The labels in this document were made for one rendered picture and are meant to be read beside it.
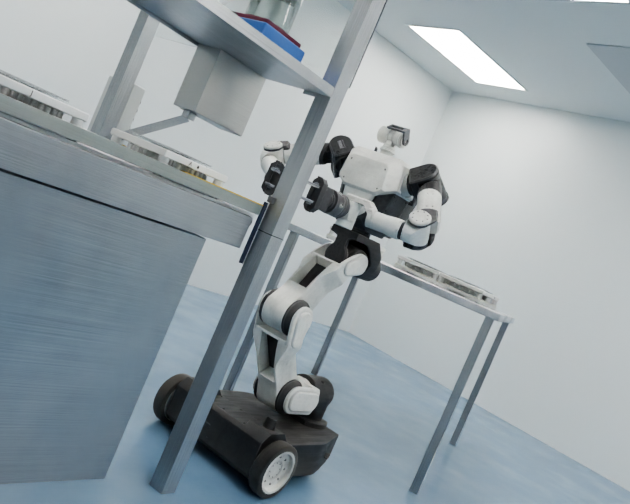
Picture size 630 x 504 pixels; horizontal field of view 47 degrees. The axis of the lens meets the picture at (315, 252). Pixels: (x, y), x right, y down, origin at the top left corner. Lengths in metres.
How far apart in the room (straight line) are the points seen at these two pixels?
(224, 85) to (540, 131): 5.52
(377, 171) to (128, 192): 1.18
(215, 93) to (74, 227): 0.65
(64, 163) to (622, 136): 5.94
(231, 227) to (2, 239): 0.66
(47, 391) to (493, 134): 6.32
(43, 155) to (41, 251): 0.25
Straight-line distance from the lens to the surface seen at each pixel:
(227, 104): 2.27
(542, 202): 7.19
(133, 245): 1.97
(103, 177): 1.79
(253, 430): 2.59
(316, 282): 2.68
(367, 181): 2.76
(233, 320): 2.19
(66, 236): 1.84
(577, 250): 6.89
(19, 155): 1.67
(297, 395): 2.81
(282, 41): 2.19
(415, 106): 7.89
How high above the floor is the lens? 0.92
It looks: 2 degrees down
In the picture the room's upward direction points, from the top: 23 degrees clockwise
